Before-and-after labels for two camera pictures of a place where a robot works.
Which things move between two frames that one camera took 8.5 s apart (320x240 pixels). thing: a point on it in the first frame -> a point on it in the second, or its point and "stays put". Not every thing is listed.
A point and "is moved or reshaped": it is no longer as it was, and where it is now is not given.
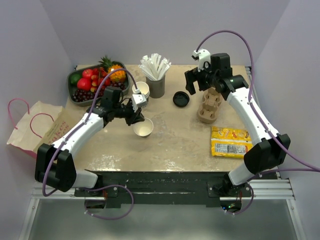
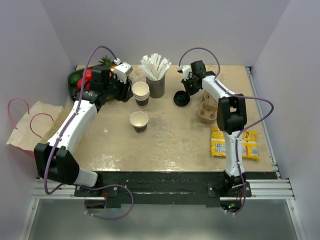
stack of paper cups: (143, 87) stays put
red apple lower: (84, 84) stays put
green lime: (74, 78) stays put
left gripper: (135, 117) -> (126, 89)
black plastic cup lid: (181, 99) stays put
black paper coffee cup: (144, 128) is moved or reshaped
